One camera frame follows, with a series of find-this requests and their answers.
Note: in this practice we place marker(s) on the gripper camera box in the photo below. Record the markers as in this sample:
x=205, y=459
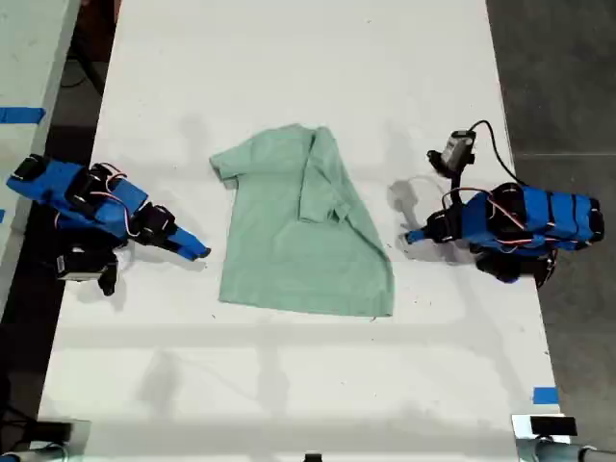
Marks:
x=79, y=269
x=456, y=149

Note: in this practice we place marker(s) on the black camera stalk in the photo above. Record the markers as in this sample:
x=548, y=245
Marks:
x=454, y=183

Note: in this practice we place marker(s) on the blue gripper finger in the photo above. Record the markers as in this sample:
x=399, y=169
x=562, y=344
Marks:
x=422, y=232
x=185, y=251
x=195, y=240
x=422, y=238

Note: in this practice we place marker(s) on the pale green T-shirt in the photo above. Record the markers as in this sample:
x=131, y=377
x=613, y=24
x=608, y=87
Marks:
x=289, y=250

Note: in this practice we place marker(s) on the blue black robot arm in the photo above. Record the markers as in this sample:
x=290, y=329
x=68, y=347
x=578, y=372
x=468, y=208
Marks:
x=115, y=199
x=553, y=216

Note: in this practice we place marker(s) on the grey pipe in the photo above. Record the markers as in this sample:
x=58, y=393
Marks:
x=563, y=451

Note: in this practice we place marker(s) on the small black box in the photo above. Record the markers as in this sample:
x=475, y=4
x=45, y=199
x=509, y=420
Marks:
x=553, y=426
x=54, y=429

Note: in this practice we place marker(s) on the white side table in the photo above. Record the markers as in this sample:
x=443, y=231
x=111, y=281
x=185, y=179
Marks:
x=29, y=62

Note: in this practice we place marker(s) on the long blue tape strip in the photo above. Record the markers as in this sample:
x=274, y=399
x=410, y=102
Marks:
x=21, y=115

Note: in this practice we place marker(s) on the short blue tape strip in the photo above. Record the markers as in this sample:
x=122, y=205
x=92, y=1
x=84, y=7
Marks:
x=546, y=395

